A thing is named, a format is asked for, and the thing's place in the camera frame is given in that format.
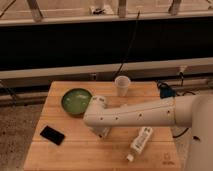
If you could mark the black rectangular phone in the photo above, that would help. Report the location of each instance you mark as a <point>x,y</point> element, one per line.
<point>52,135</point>

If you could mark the blue plug box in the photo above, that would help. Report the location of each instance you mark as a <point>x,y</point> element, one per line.
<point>166,91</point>

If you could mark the green ceramic bowl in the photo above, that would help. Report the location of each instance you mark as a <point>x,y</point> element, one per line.
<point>75,101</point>

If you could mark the white plastic bottle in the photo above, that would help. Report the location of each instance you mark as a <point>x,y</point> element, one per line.
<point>139,143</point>

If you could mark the clear plastic cup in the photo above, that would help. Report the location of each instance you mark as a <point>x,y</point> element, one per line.
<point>122,84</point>

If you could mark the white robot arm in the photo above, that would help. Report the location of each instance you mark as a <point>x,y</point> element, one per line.
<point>195,112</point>

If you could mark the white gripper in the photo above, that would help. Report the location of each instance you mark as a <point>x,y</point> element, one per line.
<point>101,132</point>

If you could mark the wooden table board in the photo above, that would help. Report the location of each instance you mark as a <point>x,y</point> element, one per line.
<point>81,150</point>

